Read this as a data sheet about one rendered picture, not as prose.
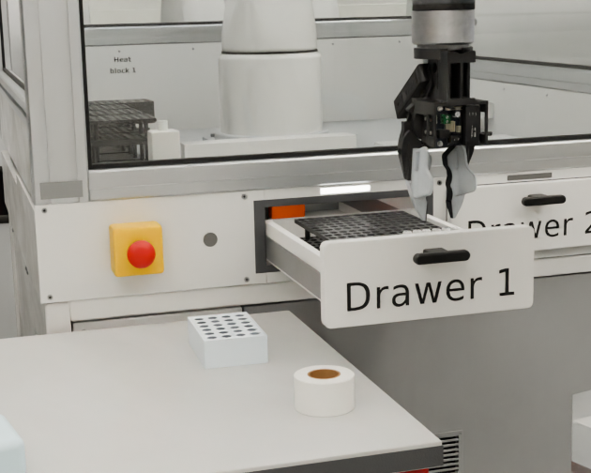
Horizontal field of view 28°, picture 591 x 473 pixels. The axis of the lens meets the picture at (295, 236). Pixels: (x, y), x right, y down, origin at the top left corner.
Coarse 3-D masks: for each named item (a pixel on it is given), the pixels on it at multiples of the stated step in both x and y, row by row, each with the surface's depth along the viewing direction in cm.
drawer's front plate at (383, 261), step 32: (320, 256) 148; (352, 256) 147; (384, 256) 148; (480, 256) 152; (512, 256) 154; (352, 288) 148; (416, 288) 150; (480, 288) 153; (512, 288) 154; (352, 320) 149; (384, 320) 150
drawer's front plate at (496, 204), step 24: (480, 192) 186; (504, 192) 187; (528, 192) 188; (552, 192) 190; (576, 192) 191; (456, 216) 186; (480, 216) 187; (504, 216) 188; (528, 216) 189; (552, 216) 191; (576, 216) 192; (552, 240) 191; (576, 240) 193
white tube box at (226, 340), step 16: (192, 320) 161; (208, 320) 161; (224, 320) 161; (240, 320) 161; (192, 336) 159; (208, 336) 153; (224, 336) 154; (240, 336) 153; (256, 336) 153; (208, 352) 152; (224, 352) 152; (240, 352) 153; (256, 352) 153; (208, 368) 152
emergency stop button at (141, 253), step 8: (144, 240) 167; (136, 248) 166; (144, 248) 166; (152, 248) 167; (128, 256) 166; (136, 256) 166; (144, 256) 167; (152, 256) 167; (136, 264) 167; (144, 264) 167
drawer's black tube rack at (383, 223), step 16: (304, 224) 173; (320, 224) 173; (336, 224) 173; (352, 224) 173; (368, 224) 172; (384, 224) 172; (400, 224) 172; (416, 224) 171; (432, 224) 171; (304, 240) 177; (320, 240) 176
